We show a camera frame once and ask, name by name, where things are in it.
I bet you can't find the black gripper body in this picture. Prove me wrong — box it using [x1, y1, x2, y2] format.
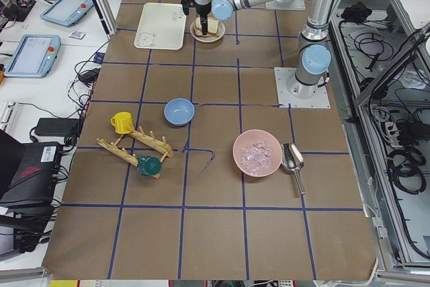
[196, 3, 211, 19]

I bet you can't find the bread slice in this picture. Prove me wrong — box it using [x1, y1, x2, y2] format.
[193, 17, 219, 37]

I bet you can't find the white round plate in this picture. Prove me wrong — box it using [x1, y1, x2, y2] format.
[190, 19, 225, 43]

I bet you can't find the cream bear serving tray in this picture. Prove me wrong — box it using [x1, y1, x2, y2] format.
[134, 3, 186, 50]

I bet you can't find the blue bowl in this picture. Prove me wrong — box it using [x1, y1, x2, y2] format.
[164, 98, 195, 126]

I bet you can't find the yellow cup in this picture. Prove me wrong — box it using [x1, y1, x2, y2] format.
[110, 112, 134, 134]

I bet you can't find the blue teach pendant far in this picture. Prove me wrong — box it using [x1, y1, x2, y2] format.
[40, 0, 93, 27]

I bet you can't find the blue teach pendant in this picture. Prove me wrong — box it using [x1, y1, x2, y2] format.
[4, 34, 61, 79]
[40, 0, 93, 27]

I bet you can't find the pink bowl with ice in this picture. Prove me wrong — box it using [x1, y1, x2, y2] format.
[232, 129, 283, 177]

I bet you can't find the dark green cup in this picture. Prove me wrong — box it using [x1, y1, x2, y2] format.
[136, 155, 162, 177]

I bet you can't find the wooden cup rack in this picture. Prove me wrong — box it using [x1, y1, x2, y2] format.
[97, 126, 175, 179]

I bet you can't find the metal scoop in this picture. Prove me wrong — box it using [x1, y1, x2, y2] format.
[282, 143, 306, 195]

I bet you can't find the blue teach pendant near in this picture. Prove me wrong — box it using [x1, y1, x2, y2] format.
[4, 34, 61, 79]

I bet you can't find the black power adapter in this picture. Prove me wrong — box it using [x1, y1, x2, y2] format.
[34, 118, 78, 137]

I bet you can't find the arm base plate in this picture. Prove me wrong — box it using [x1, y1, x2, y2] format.
[274, 67, 331, 109]
[265, 0, 306, 11]

